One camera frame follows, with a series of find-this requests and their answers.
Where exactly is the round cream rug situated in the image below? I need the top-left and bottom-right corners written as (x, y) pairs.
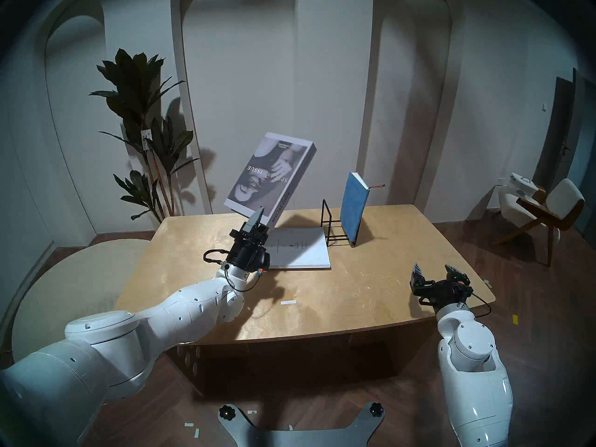
top-left (12, 239), bottom-right (152, 363)

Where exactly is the black wire book stand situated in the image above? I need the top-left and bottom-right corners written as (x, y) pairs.
top-left (321, 199), bottom-right (357, 247)

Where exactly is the dark grey door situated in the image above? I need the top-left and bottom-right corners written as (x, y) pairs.
top-left (535, 68), bottom-right (596, 239)

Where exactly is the white paperback book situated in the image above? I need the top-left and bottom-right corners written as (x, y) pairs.
top-left (265, 226), bottom-right (332, 270)

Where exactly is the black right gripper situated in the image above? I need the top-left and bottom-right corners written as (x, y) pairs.
top-left (410, 263), bottom-right (474, 310)

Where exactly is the white wooden armchair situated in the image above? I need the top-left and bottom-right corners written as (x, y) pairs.
top-left (496, 174), bottom-right (585, 267)

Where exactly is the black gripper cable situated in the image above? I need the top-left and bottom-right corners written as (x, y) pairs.
top-left (467, 292), bottom-right (492, 319)
top-left (203, 249), bottom-right (262, 293)

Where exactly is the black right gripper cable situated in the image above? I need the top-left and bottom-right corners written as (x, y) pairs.
top-left (467, 292), bottom-right (492, 319)

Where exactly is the grey metal robot base plate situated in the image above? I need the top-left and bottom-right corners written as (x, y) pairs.
top-left (218, 402), bottom-right (386, 447)

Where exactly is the blue notebook with ribbon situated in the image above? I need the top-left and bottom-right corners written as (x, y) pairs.
top-left (339, 172), bottom-right (386, 247)

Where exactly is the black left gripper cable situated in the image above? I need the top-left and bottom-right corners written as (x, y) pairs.
top-left (203, 249), bottom-right (262, 293)

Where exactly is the tall green potted plant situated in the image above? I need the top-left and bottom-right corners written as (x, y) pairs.
top-left (89, 49), bottom-right (201, 221)

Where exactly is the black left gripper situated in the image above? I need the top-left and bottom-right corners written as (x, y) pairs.
top-left (227, 207), bottom-right (271, 273)

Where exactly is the grey photo cover book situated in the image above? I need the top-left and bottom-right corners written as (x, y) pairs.
top-left (223, 132), bottom-right (317, 228)

